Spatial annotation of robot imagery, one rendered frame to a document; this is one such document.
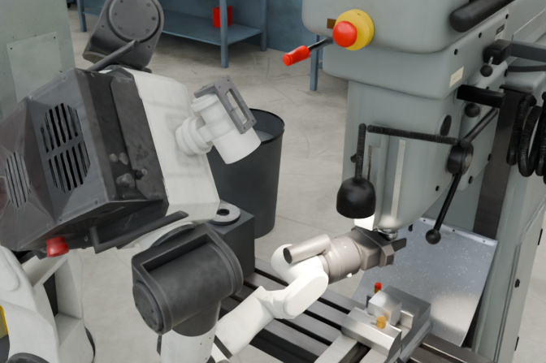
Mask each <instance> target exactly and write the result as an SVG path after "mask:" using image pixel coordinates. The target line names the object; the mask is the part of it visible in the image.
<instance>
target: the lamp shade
mask: <svg viewBox="0 0 546 363"><path fill-rule="evenodd" d="M375 205H376V194H375V189H374V185H373V183H372V182H370V181H369V180H367V179H364V178H362V180H361V181H356V180H355V179H354V177H351V178H349V179H346V180H344V181H343V182H342V184H341V186H340V188H339V190H338V193H337V195H336V210H337V212H338V213H339V214H341V215H342V216H344V217H346V218H351V219H365V218H369V217H371V216H372V215H373V214H374V213H375Z"/></svg>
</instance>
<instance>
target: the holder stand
mask: <svg viewBox="0 0 546 363"><path fill-rule="evenodd" d="M219 200H220V203H219V207H218V209H217V212H216V215H215V217H214V218H212V219H211V220H210V221H208V222H206V223H207V224H208V225H209V226H210V227H211V228H212V229H213V230H214V231H215V232H216V233H217V234H218V236H219V237H220V238H221V239H222V240H223V241H224V242H225V243H226V244H227V245H228V246H229V247H230V248H231V249H232V251H233V252H234V253H235V255H236V257H237V259H238V261H239V263H240V267H241V269H242V272H243V278H245V277H247V276H248V275H250V274H252V273H253V272H254V271H255V252H254V216H253V215H252V214H249V213H247V212H245V211H244V210H241V209H239V208H237V207H236V206H235V205H231V204H229V203H227V202H226V201H223V200H221V199H219Z"/></svg>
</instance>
